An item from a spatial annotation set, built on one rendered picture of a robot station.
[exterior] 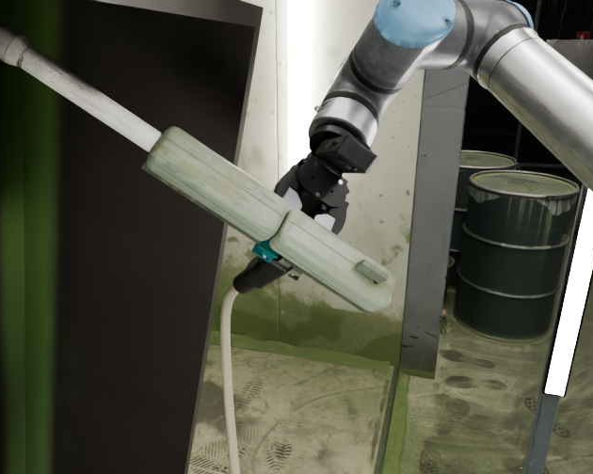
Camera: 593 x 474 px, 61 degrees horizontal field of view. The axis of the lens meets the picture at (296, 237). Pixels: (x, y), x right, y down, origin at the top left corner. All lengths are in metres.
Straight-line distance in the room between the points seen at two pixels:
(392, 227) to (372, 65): 1.73
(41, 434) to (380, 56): 0.96
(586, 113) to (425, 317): 2.00
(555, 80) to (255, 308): 2.27
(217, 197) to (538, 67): 0.41
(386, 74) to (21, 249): 0.66
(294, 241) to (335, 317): 2.11
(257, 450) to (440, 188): 1.36
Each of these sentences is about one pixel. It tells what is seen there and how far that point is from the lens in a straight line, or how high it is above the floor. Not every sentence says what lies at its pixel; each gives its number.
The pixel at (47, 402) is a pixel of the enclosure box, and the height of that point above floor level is 0.93.
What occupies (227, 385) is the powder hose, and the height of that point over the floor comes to 1.07.
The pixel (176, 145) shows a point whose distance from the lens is 0.53.
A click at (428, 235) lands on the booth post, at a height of 0.78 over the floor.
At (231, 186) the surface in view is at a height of 1.45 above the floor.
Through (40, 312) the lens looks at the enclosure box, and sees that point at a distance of 1.03.
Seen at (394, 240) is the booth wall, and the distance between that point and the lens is 2.40.
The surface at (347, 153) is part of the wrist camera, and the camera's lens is 0.57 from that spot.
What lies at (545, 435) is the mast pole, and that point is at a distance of 1.87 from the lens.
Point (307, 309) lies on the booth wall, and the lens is 2.65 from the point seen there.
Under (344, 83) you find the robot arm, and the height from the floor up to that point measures 1.54.
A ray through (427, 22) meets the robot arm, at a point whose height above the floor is 1.61.
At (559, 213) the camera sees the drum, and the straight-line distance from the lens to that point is 2.94.
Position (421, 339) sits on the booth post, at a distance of 2.62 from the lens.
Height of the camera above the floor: 1.58
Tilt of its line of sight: 21 degrees down
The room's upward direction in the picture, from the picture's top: straight up
